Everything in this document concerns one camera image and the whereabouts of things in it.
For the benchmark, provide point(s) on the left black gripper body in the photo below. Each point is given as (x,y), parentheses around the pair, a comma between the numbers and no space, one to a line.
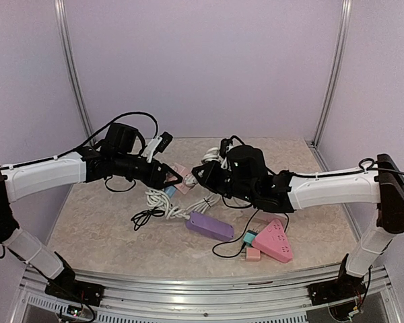
(122,167)

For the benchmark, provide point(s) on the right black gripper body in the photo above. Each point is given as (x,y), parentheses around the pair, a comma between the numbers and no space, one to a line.
(239,188)

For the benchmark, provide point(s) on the pink small plug adapter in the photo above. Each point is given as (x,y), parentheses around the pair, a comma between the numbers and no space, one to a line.
(185,185)

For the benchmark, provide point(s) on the light blue small plug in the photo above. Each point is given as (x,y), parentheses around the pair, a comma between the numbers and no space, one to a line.
(170,191)

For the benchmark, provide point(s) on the purple power strip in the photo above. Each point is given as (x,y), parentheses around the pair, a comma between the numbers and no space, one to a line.
(210,227)

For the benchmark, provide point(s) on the teal plug adapter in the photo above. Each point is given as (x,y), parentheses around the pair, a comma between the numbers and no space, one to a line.
(248,238)

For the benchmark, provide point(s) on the pink triangular power strip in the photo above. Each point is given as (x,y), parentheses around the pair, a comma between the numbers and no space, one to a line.
(273,242)

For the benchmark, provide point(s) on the white power strip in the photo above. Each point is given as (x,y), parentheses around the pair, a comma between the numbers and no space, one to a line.
(269,217)

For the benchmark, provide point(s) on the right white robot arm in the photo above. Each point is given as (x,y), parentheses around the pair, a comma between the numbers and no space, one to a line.
(377,181)

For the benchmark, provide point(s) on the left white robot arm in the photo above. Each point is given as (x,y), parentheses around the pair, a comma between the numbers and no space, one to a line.
(18,181)

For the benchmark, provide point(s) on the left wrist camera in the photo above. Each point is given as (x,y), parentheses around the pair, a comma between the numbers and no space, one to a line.
(157,145)

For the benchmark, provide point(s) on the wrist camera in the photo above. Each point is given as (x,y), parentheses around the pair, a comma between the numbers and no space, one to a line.
(225,145)
(157,145)

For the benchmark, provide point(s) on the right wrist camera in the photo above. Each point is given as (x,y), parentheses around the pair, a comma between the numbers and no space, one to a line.
(225,145)

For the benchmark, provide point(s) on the aluminium front frame rail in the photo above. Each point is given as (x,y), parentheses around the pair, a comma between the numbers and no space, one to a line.
(240,299)

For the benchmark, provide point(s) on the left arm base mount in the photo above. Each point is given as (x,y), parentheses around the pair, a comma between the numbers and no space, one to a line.
(79,292)

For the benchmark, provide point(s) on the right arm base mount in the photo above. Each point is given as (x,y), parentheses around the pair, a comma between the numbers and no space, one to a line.
(332,291)

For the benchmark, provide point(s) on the left aluminium corner post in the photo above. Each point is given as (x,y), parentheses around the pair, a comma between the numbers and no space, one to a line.
(61,17)

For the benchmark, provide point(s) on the aluminium corner post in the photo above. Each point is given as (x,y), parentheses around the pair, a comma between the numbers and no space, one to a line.
(61,17)
(334,74)

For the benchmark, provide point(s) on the right aluminium corner post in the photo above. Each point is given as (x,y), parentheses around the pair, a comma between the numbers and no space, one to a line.
(334,74)

